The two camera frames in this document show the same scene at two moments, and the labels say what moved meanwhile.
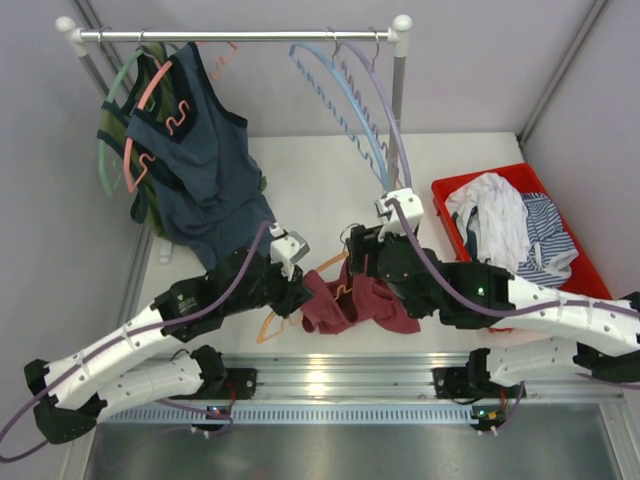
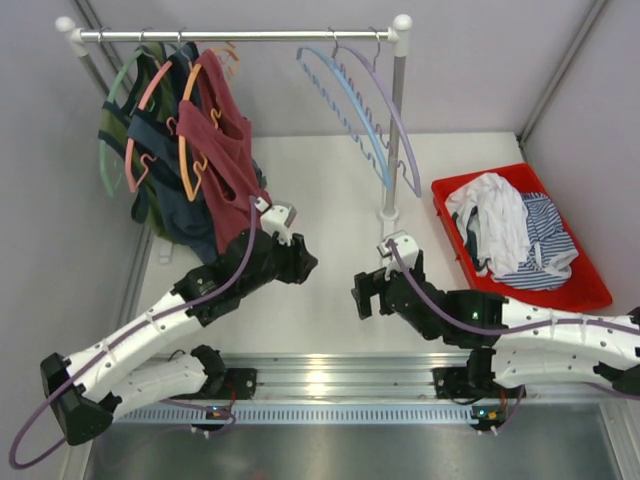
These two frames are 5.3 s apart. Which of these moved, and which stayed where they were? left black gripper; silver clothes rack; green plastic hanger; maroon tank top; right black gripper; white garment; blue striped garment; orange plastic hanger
Moved: maroon tank top; left black gripper; right black gripper; orange plastic hanger
Stayed: white garment; blue striped garment; green plastic hanger; silver clothes rack
